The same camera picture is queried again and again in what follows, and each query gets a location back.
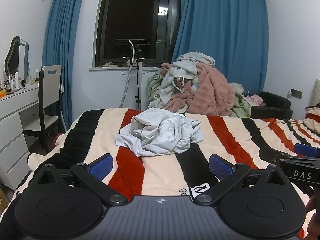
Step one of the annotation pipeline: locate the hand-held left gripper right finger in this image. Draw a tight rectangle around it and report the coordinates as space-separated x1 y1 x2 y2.
194 154 290 207

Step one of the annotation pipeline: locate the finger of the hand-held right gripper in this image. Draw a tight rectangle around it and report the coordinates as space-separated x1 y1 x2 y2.
294 144 320 158
259 146 288 162

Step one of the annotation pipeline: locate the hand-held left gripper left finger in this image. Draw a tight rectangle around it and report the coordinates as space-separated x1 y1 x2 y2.
32 154 128 207

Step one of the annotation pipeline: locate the white T-shirt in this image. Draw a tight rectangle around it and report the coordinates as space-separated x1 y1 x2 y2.
114 107 204 157

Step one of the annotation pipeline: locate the pile of clothes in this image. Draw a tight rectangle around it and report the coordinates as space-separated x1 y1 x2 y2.
147 69 252 118

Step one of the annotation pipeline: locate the person's right hand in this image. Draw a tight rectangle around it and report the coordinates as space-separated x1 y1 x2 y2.
305 195 320 238

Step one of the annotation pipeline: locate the black armchair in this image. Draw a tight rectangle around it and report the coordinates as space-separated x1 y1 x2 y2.
250 91 293 119

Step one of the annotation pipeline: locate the pink slipper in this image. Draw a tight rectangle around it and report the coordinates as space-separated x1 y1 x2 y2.
53 133 65 148

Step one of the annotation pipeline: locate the pink garment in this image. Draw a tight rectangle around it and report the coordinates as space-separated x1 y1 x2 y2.
246 94 263 105

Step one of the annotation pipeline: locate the cream knit pillow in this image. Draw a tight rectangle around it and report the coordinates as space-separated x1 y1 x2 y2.
311 79 320 105

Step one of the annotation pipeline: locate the striped fleece blanket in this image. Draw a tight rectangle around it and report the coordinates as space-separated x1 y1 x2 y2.
0 108 320 240

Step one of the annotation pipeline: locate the pink fuzzy blanket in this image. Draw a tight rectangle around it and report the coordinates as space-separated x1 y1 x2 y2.
160 62 237 117

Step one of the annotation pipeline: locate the garment steamer stand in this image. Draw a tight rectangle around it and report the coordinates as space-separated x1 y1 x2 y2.
119 40 144 111

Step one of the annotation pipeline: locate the white and black chair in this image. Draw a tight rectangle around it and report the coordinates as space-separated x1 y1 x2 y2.
22 65 63 154

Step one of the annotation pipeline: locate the white dresser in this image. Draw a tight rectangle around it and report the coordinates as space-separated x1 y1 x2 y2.
0 82 40 190

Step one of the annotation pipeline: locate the grey hoodie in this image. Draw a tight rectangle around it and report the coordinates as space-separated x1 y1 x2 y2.
159 52 215 110

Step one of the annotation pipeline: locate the group of cosmetic bottles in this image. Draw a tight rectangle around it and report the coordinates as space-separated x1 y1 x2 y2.
0 69 40 95

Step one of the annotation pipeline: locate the blue curtain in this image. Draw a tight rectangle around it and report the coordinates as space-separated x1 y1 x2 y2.
171 0 269 95
41 0 88 133

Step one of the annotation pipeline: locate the wavy vanity mirror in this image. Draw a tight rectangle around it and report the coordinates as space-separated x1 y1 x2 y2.
4 36 30 80

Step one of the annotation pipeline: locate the dark window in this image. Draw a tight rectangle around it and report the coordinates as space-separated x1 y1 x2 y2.
95 0 184 68

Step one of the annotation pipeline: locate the dark wall socket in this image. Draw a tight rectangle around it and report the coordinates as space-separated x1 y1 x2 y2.
287 89 303 99

